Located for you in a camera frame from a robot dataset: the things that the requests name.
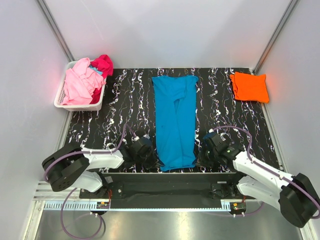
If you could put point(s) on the magenta t shirt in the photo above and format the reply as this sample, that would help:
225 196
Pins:
104 65

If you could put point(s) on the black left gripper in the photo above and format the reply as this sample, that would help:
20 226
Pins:
154 161

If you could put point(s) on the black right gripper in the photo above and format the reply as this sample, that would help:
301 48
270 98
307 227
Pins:
201 160

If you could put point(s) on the folded orange t shirt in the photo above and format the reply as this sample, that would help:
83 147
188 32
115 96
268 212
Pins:
247 87

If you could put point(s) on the light blue garment in basket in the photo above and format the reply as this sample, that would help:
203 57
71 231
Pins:
96 70

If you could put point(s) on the light pink t shirt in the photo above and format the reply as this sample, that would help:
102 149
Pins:
80 83

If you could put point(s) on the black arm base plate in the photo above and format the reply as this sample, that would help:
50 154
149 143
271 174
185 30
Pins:
169 203

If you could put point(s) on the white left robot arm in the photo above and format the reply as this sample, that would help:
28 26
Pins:
72 165

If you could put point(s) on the white plastic laundry basket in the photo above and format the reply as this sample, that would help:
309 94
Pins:
60 95

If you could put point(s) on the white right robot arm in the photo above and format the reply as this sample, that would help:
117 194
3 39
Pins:
293 195

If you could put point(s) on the blue t shirt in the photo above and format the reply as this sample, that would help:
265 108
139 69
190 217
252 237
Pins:
175 120

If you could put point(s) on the aluminium frame rail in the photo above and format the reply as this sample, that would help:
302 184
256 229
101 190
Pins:
125 190

